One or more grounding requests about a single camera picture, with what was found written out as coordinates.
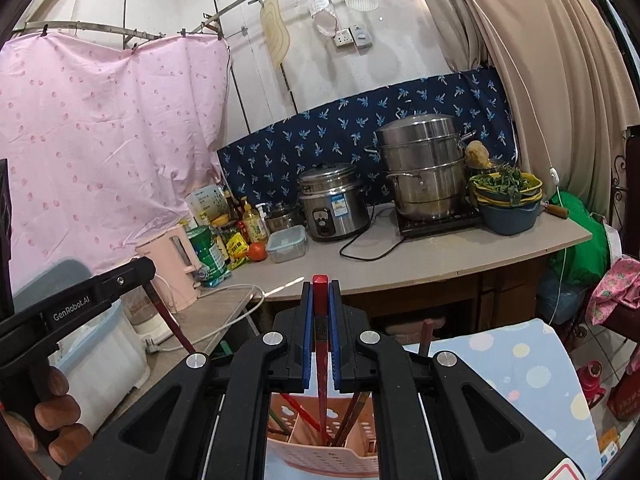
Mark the beige curtain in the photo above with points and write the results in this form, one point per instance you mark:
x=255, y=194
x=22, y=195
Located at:
x=568, y=88

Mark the stainless steel steamer pot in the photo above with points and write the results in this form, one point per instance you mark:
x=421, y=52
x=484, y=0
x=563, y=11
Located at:
x=424, y=160

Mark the dark red chopstick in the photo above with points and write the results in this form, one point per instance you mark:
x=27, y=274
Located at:
x=426, y=337

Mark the pink electric kettle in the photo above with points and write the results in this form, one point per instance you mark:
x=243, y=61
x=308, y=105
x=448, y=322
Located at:
x=175, y=262

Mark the pink patterned curtain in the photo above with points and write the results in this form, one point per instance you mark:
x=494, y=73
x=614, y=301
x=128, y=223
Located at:
x=104, y=146

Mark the yellow oil bottle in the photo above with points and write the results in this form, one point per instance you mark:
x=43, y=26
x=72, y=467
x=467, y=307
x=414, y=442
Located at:
x=255, y=226

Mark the green can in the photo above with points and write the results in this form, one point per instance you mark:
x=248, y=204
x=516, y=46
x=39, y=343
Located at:
x=213, y=270

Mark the pink floral cloth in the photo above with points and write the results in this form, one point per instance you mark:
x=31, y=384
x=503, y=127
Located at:
x=618, y=288

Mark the white dish drainer box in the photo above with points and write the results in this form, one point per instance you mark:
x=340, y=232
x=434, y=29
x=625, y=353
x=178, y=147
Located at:
x=103, y=360

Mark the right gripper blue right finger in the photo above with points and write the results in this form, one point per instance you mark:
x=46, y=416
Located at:
x=333, y=294

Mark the pink perforated utensil basket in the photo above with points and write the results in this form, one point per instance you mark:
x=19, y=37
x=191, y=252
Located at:
x=297, y=448

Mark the blue planet pattern tablecloth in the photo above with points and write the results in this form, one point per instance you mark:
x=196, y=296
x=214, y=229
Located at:
x=526, y=363

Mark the blue basin with vegetables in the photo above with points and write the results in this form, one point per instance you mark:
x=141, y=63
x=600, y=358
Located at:
x=507, y=199

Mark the clear food container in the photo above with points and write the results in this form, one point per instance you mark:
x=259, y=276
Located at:
x=287, y=244

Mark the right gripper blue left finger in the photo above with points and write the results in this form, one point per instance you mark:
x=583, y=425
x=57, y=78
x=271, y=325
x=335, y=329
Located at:
x=308, y=333

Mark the red tomato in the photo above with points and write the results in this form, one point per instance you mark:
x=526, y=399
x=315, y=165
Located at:
x=257, y=252

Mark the maroon chopstick dotted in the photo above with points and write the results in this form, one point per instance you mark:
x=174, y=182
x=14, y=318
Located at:
x=158, y=304

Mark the navy floral cloth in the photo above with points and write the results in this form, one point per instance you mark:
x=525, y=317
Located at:
x=265, y=165

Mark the silver rice cooker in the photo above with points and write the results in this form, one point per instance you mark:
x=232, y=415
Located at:
x=333, y=201

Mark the brown chopstick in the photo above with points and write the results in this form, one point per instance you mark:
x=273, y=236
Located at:
x=353, y=411

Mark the person's left hand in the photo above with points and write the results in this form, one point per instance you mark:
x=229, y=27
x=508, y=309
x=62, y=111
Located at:
x=61, y=413

